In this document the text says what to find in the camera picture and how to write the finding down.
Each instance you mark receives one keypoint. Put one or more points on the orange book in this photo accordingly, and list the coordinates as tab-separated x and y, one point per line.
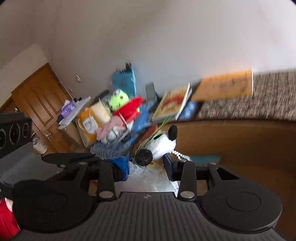
229	85

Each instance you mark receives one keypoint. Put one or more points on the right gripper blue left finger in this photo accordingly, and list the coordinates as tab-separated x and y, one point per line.
120	168

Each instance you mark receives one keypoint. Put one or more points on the black speaker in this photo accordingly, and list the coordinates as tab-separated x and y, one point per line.
16	131

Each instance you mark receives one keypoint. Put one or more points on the brown cardboard box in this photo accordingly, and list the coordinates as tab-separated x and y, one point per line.
249	194

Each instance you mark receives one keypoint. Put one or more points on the red plush toy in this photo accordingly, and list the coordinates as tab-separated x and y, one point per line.
131	110

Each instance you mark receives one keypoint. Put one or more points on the blue checkered cloth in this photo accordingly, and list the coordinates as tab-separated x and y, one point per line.
114	150

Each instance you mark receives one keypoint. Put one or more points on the yellow-green round plush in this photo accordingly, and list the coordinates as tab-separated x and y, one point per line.
117	100

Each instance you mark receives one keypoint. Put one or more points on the green grass plant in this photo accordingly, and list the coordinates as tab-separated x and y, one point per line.
149	134

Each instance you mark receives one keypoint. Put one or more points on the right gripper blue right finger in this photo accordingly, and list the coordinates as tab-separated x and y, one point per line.
173	167

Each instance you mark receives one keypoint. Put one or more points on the orange paper bag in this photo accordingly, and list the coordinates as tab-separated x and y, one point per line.
91	119

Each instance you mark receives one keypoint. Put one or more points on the blue bag with clip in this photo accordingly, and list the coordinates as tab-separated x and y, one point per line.
124	79

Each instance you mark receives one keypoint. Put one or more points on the black white panda plush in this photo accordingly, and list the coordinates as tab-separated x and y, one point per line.
155	147

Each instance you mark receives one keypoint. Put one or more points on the small mirror stand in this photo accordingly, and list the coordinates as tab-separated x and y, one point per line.
150	92

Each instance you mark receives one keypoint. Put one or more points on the illustrated red-haired book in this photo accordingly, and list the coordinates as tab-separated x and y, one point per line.
172	104

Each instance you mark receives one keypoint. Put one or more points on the patterned table cloth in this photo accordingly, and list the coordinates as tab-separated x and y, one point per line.
273	99

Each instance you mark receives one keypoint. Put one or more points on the pink cloth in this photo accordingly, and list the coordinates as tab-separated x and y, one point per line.
102	132

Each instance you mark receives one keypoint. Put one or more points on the wooden door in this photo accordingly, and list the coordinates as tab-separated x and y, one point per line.
41	97

